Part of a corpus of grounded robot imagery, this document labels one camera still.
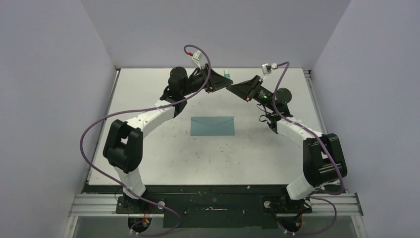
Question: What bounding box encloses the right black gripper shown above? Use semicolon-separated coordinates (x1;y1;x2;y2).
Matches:
226;75;276;112

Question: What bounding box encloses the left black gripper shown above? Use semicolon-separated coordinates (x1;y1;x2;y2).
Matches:
181;64;232;97

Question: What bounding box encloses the green glue stick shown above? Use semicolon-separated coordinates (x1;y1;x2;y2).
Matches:
223;69;230;79

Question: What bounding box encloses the teal envelope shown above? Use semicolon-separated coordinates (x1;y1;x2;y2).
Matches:
190;117;235;136

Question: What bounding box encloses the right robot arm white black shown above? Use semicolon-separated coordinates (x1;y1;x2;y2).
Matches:
227;75;348;212

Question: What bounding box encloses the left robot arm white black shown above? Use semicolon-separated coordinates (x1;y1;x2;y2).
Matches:
103;64;233;214

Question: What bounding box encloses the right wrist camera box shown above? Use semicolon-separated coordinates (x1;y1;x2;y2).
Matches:
261;63;278;82

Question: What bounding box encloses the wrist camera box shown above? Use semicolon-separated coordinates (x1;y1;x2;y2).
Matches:
261;63;278;82
192;50;203;69

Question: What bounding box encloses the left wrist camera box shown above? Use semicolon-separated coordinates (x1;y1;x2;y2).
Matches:
192;50;203;69

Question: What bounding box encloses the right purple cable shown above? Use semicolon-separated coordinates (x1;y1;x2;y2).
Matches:
271;61;345;236

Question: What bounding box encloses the purple cable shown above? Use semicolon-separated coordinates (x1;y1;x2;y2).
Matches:
80;44;212;236
271;61;345;236

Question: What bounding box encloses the right side aluminium rail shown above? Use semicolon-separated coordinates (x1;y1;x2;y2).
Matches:
303;69;343;184

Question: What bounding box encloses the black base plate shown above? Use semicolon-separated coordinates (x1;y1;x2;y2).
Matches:
83;185;330;233

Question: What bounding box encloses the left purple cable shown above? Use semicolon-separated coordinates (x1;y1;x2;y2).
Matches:
80;44;212;236

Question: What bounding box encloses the aluminium frame rail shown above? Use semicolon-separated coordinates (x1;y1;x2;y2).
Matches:
69;193;363;217

